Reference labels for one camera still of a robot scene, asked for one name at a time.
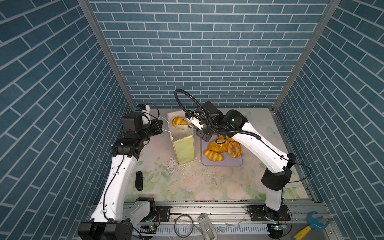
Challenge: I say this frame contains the black corrugated cable hose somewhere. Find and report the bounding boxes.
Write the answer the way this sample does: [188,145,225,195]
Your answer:
[174,88,211,127]

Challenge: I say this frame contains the lavender plastic tray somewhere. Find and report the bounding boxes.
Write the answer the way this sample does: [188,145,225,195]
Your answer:
[201,135,243,167]

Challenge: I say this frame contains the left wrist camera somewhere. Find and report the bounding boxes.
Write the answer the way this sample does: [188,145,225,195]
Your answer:
[135,104,151,114]

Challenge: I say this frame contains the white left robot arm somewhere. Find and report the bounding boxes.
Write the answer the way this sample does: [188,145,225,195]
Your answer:
[78,105,163,240]

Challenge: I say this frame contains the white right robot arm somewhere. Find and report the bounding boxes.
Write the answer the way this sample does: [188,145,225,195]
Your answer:
[189,102,296,221]

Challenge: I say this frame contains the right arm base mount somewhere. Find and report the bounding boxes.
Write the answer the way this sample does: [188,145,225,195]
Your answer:
[246,205,292,222]

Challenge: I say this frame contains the metal kitchen tongs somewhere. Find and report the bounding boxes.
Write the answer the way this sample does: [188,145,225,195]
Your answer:
[185,118,203,130]

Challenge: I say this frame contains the grey handheld device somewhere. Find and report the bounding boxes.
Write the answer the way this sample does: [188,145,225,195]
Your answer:
[198,213,218,240]

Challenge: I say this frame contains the black small remote box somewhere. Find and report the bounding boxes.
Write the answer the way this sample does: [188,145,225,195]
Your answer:
[135,171,144,192]

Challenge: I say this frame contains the oval seeded loaf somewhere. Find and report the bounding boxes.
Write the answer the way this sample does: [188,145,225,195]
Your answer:
[207,140,230,153]

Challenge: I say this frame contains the braided ring bread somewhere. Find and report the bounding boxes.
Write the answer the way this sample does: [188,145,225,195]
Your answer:
[215,135,235,145]

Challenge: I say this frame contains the glazed donut bread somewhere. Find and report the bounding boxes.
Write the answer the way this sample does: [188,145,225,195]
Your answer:
[228,141,242,159]

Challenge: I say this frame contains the small round striped bun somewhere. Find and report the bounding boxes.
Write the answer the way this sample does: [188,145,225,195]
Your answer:
[172,117,189,130]

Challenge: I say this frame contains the blue yellow toy wrench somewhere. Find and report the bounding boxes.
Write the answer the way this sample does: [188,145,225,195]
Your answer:
[293,212,330,240]

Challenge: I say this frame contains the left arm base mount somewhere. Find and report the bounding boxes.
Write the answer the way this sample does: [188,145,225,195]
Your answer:
[141,206,171,223]

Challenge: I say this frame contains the striped long bun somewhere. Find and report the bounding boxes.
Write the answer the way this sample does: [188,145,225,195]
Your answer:
[204,150,224,162]

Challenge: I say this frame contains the coiled grey cable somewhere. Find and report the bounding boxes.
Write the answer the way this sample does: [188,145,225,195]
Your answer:
[173,213,195,239]

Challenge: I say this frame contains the white paper gift bag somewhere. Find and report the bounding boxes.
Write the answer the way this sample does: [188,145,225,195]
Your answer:
[161,109,195,165]

